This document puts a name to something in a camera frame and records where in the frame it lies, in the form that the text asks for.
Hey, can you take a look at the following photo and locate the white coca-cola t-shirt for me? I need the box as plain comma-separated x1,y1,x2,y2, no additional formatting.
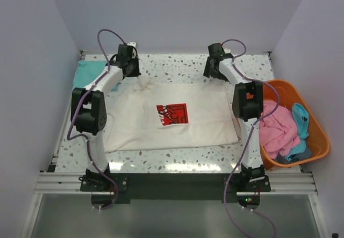
103,77,239,153

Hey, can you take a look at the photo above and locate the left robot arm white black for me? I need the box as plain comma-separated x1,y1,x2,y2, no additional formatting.
67,42,140,191

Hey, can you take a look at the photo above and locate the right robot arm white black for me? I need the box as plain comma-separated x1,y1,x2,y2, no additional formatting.
203,43,265,191

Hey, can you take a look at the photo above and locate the folded teal t-shirt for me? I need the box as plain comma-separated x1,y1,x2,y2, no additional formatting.
71,60,123,93

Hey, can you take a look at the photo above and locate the orange plastic basket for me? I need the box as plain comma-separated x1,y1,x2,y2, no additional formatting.
258,80,330,170

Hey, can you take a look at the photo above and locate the pink t-shirt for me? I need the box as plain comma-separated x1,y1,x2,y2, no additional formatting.
259,100,300,160

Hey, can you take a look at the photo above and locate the light blue t-shirt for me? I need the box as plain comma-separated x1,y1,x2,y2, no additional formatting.
286,103,310,159

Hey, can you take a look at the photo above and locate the grey blue garment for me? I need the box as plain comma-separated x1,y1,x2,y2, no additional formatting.
275,148,312,164

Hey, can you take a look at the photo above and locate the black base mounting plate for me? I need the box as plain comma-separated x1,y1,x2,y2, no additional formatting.
79,172,271,205

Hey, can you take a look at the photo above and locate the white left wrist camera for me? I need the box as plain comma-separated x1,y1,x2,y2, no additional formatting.
127,42,137,48

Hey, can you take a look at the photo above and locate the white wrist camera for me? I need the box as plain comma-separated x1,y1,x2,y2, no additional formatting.
223,48,232,54
127,42,137,48

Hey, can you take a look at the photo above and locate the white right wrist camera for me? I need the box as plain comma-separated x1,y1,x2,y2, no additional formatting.
223,48,232,54

